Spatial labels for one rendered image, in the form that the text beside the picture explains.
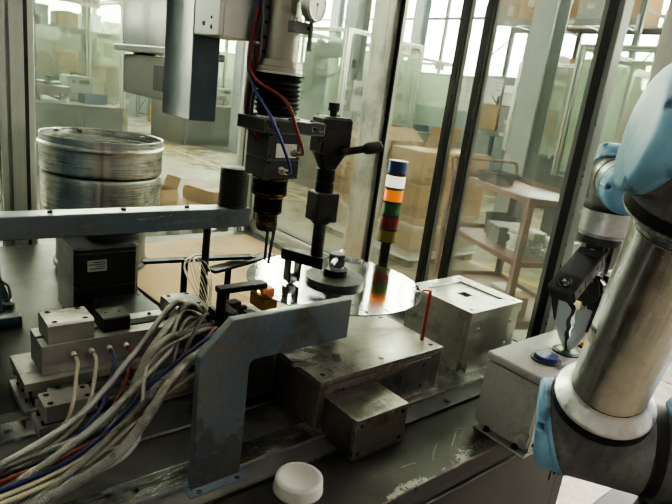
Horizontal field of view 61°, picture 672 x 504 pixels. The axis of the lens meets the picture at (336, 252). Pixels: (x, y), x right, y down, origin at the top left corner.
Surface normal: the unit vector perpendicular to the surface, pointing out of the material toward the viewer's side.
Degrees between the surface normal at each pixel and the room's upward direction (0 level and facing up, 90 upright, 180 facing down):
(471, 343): 90
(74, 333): 90
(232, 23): 90
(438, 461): 0
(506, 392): 90
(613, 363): 112
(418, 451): 0
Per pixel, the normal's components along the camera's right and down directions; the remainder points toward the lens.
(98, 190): 0.31, 0.30
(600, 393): -0.66, 0.47
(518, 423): -0.77, 0.08
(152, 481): 0.12, -0.95
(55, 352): 0.62, 0.29
